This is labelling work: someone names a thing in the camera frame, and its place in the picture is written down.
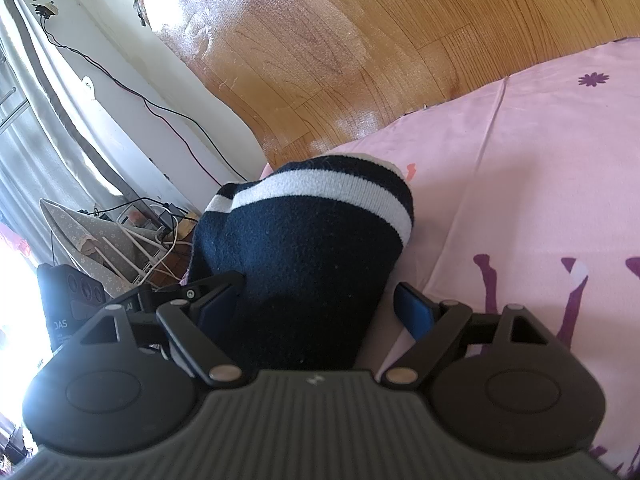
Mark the grey curtain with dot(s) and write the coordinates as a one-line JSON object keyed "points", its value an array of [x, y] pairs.
{"points": [[30, 160]]}

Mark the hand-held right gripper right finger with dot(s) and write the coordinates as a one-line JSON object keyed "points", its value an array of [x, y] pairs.
{"points": [[415, 310]]}

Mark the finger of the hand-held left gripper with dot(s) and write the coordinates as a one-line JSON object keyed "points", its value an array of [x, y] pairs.
{"points": [[205, 289]]}

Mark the pink cloth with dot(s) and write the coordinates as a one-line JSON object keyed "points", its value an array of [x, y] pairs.
{"points": [[12, 237]]}

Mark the navy knit garment white stripe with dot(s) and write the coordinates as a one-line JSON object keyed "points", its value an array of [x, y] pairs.
{"points": [[310, 260]]}

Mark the pink printed blanket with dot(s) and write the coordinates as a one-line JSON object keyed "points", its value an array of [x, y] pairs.
{"points": [[525, 185]]}

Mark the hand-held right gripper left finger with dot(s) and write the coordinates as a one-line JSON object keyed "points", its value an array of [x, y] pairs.
{"points": [[210, 355]]}

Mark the brown wooden box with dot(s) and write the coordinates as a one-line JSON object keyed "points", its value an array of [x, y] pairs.
{"points": [[184, 225]]}

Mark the wall socket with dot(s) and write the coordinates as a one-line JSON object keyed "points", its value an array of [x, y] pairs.
{"points": [[46, 9]]}

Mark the grey patterned ironing board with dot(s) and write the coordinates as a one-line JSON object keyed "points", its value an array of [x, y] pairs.
{"points": [[75, 225]]}

